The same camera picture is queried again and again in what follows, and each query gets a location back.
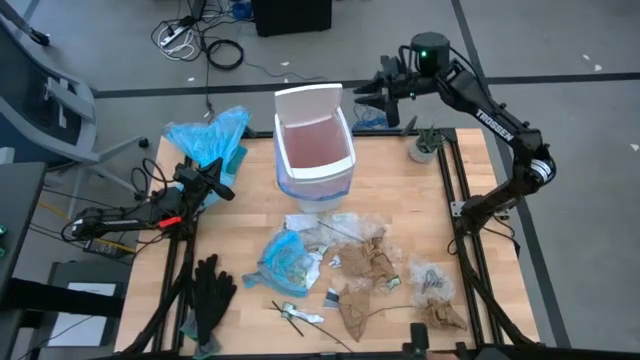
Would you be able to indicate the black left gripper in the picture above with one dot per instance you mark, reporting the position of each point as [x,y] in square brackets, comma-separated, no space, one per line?
[205,184]

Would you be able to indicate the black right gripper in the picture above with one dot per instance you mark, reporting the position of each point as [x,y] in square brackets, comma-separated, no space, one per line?
[400,82]

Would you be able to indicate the white swing bin lid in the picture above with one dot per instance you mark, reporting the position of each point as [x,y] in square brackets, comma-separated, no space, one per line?
[307,102]

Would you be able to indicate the white paper sheet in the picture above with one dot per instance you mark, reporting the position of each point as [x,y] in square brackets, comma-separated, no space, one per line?
[300,222]
[80,330]

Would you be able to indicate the white plastic wrapper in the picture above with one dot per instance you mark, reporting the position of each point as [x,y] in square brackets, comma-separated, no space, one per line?
[314,270]

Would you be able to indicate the black zip tie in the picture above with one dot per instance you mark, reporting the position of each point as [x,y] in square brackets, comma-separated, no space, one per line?
[340,231]

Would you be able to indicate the clear plastic film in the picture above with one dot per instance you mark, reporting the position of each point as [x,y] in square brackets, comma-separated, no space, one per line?
[345,225]

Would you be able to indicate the white plastic bag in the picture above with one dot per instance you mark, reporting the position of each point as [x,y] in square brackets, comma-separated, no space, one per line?
[310,316]

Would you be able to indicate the large brown paper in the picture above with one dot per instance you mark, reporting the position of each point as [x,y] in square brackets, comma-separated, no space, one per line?
[365,262]

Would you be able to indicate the clear green printed wrapper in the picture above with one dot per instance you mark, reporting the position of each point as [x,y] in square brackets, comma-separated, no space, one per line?
[394,283]

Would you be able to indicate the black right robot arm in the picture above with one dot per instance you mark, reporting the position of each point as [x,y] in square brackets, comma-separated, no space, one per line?
[500,125]

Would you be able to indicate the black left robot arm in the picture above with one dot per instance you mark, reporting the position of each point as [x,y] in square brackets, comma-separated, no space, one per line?
[125,223]

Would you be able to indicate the teal folded bag pack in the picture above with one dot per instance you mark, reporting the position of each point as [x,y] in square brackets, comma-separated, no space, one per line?
[239,160]

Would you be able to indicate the large blue plastic bag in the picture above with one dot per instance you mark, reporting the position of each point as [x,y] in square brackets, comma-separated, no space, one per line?
[210,140]

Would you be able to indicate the succulent in white pot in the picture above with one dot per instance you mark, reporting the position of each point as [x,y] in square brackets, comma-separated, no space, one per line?
[425,150]

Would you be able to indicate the white crumpled wrapper top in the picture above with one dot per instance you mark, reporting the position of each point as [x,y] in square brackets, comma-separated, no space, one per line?
[321,249]

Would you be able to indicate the black power brick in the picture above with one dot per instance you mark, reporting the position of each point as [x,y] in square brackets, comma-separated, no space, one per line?
[100,246]

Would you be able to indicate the small white wrapper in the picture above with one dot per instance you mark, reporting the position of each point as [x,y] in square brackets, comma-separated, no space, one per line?
[335,261]

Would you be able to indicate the white power strip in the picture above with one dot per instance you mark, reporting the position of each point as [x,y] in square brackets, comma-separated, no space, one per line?
[174,36]

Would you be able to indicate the grey cabinet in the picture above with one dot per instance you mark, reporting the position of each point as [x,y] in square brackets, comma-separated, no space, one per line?
[90,270]

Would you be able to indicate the grey office chair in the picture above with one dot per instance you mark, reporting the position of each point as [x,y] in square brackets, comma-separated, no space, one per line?
[75,100]

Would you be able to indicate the pointed brown paper piece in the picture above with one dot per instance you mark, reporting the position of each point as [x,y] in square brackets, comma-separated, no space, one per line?
[355,312]

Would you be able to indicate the clear bubble wrap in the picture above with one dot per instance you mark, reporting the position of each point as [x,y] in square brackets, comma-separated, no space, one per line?
[447,285]

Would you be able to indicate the small crumpled brown paper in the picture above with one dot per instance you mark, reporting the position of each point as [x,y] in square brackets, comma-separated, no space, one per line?
[442,316]

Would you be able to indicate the black handheld device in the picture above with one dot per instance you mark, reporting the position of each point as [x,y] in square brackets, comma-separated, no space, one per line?
[419,337]

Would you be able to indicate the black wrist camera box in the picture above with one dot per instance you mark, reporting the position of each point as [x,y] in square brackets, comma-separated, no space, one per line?
[187,175]

